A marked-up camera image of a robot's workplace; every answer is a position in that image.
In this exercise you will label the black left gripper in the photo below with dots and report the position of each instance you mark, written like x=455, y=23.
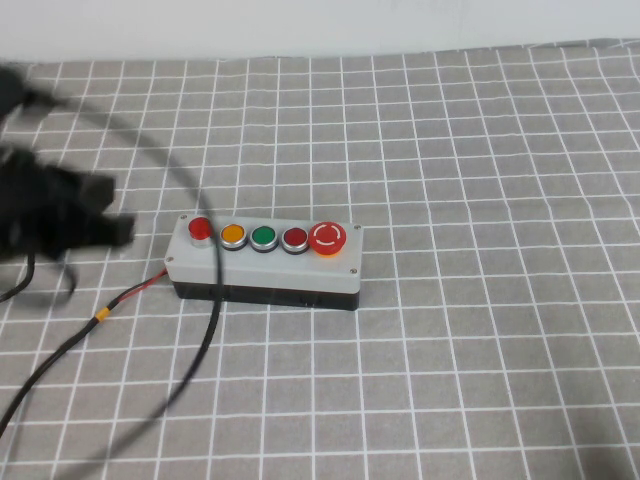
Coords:
x=35, y=205

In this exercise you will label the red illuminated push button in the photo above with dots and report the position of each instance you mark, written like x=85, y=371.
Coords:
x=199, y=230

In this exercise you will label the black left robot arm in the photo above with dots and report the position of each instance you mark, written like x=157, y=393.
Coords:
x=7, y=87

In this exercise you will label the yellow round push button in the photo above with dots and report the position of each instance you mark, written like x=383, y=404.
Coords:
x=233, y=235

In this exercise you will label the green round push button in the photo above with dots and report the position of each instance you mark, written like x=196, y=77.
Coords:
x=264, y=237

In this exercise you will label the grey black button control box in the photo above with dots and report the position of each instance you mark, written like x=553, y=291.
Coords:
x=280, y=272

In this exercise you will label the dark red round push button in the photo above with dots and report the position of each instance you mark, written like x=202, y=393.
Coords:
x=295, y=238

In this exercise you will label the red mushroom emergency stop button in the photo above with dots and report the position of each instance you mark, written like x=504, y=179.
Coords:
x=327, y=237

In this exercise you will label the grey checked tablecloth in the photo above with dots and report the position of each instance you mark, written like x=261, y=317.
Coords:
x=450, y=200

